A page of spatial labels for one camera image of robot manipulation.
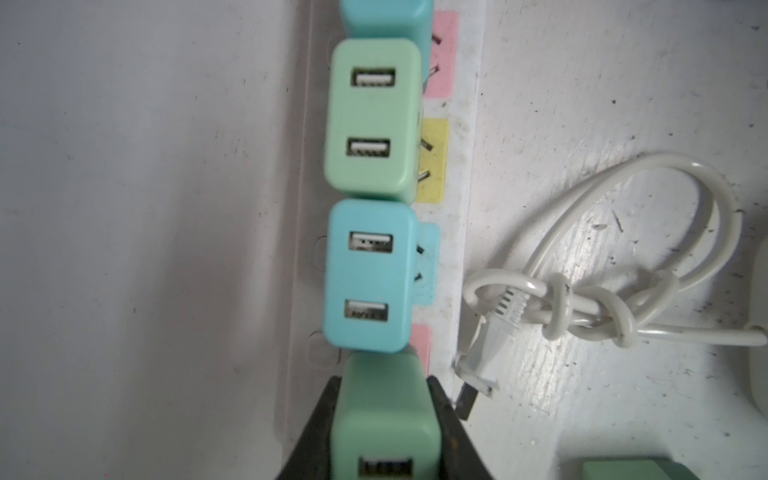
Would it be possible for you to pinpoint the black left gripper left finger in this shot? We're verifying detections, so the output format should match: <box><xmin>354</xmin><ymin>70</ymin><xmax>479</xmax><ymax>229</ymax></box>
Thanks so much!
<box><xmin>276</xmin><ymin>376</ymin><xmax>341</xmax><ymax>480</ymax></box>

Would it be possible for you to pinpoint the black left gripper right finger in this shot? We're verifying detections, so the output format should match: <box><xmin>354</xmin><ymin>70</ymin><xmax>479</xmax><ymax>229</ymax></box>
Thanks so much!
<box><xmin>426</xmin><ymin>376</ymin><xmax>493</xmax><ymax>480</ymax></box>

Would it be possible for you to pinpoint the green charger plug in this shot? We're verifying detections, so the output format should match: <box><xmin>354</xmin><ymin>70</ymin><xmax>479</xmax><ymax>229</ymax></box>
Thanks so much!
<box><xmin>330</xmin><ymin>348</ymin><xmax>441</xmax><ymax>479</ymax></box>
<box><xmin>581</xmin><ymin>458</ymin><xmax>699</xmax><ymax>480</ymax></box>
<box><xmin>324</xmin><ymin>38</ymin><xmax>423</xmax><ymax>204</ymax></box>

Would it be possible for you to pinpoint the teal charger plug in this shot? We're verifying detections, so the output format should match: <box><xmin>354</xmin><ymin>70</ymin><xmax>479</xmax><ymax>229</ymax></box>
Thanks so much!
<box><xmin>339</xmin><ymin>0</ymin><xmax>434</xmax><ymax>45</ymax></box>
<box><xmin>323</xmin><ymin>199</ymin><xmax>419</xmax><ymax>353</ymax></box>

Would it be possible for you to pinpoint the white multicolour power strip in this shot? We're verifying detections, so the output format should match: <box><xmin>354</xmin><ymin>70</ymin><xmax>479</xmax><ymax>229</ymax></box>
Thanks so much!
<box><xmin>282</xmin><ymin>1</ymin><xmax>486</xmax><ymax>452</ymax></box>

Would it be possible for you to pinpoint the green charger plug bottom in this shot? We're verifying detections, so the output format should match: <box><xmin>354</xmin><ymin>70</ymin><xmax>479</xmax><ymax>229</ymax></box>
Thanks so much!
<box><xmin>581</xmin><ymin>458</ymin><xmax>699</xmax><ymax>480</ymax></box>

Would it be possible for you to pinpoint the white square socket cube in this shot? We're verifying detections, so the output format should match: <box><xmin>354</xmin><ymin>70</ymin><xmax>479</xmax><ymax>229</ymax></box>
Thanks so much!
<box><xmin>746</xmin><ymin>238</ymin><xmax>767</xmax><ymax>417</ymax></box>

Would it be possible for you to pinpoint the white cube socket cable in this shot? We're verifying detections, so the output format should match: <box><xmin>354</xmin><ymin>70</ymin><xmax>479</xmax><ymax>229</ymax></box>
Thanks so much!
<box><xmin>452</xmin><ymin>151</ymin><xmax>768</xmax><ymax>421</ymax></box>

